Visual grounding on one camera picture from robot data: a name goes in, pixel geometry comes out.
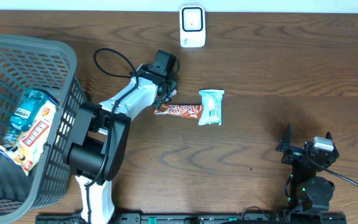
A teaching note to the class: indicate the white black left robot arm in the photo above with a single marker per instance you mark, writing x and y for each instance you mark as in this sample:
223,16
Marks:
98,138

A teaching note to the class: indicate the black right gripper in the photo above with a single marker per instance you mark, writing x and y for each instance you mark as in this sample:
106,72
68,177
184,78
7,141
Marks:
293,154

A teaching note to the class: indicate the grey plastic mesh basket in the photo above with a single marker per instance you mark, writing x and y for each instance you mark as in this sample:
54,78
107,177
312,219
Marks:
27,62

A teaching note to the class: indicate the white barcode scanner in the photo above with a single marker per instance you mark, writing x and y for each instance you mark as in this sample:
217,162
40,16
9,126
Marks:
192,26

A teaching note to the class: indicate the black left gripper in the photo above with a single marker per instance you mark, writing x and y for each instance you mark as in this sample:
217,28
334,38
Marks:
173,74

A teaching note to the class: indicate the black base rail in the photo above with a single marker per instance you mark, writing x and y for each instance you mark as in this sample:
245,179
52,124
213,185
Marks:
136,218

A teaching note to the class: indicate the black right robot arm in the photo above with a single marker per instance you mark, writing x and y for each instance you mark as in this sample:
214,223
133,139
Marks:
308,193

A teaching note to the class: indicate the red Top chocolate bar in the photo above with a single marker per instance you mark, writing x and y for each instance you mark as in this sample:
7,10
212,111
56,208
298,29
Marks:
185,111

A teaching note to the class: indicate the light teal snack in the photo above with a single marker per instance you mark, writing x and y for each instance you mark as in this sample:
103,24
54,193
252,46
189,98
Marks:
211,100

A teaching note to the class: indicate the cream snack bag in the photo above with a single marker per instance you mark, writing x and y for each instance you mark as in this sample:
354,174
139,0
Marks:
30,145

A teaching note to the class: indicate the teal mouthwash bottle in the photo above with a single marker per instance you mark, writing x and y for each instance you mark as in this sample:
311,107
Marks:
21,121

